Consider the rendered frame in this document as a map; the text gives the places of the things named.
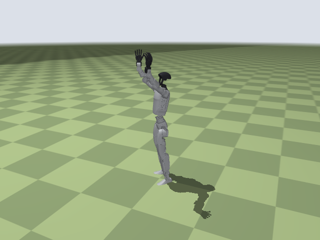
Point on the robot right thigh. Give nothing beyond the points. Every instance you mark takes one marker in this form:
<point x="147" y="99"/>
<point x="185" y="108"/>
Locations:
<point x="155" y="131"/>

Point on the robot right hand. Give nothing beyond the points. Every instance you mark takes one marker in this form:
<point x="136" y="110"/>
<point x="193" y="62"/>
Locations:
<point x="139" y="57"/>

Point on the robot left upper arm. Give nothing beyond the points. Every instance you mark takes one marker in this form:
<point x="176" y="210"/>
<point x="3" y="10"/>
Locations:
<point x="164" y="93"/>

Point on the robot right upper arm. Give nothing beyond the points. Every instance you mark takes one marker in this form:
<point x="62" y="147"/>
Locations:
<point x="145" y="80"/>

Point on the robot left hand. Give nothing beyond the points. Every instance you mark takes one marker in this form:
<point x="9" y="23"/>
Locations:
<point x="148" y="59"/>

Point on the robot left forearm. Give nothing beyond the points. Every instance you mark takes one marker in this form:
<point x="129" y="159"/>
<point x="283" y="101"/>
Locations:
<point x="151" y="79"/>

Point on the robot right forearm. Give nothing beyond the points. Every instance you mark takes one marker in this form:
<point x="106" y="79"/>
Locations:
<point x="140" y="71"/>

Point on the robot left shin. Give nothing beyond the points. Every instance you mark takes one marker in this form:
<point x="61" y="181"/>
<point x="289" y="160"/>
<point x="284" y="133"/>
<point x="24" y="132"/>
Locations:
<point x="165" y="166"/>

